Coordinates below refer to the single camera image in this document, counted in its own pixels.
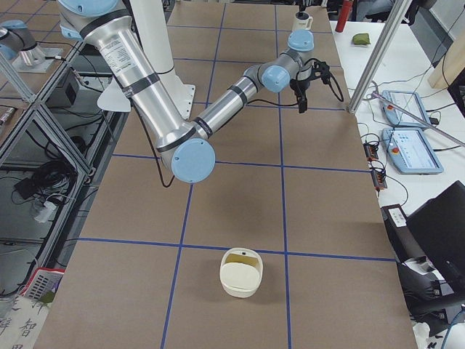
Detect white ribbed mug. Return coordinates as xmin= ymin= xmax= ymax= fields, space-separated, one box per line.
xmin=292 ymin=12 xmax=313 ymax=31

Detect blue teach pendant far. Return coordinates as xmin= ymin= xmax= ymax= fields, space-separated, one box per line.
xmin=381 ymin=90 xmax=431 ymax=129

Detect red bottle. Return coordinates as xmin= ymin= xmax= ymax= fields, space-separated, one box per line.
xmin=335 ymin=0 xmax=353 ymax=33

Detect black monitor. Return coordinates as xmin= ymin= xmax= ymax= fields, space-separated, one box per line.
xmin=407 ymin=180 xmax=464 ymax=291

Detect aluminium frame post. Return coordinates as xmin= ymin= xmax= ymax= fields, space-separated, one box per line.
xmin=347 ymin=0 xmax=412 ymax=114

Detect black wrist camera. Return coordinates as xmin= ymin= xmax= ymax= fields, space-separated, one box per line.
xmin=311 ymin=60 xmax=331 ymax=85

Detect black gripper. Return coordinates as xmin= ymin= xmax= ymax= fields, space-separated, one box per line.
xmin=297 ymin=0 xmax=310 ymax=12
xmin=290 ymin=71 xmax=312 ymax=113

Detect cream oval bin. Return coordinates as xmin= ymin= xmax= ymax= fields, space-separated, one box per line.
xmin=219 ymin=247 xmax=263 ymax=298

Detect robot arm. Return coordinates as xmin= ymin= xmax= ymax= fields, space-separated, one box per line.
xmin=58 ymin=1 xmax=314 ymax=183

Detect white basket with red rim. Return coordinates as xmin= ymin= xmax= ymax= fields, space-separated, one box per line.
xmin=20 ymin=268 xmax=65 ymax=300

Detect blue teach pendant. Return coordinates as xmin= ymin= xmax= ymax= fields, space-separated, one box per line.
xmin=381 ymin=90 xmax=431 ymax=129
xmin=381 ymin=127 xmax=444 ymax=175

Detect black box with label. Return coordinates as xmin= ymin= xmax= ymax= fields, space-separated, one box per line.
xmin=381 ymin=204 xmax=425 ymax=262

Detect blue teach pendant near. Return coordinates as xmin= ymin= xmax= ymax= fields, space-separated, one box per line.
xmin=381 ymin=127 xmax=444 ymax=175

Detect green cloth pouch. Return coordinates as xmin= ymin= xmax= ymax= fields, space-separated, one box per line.
xmin=352 ymin=33 xmax=371 ymax=46

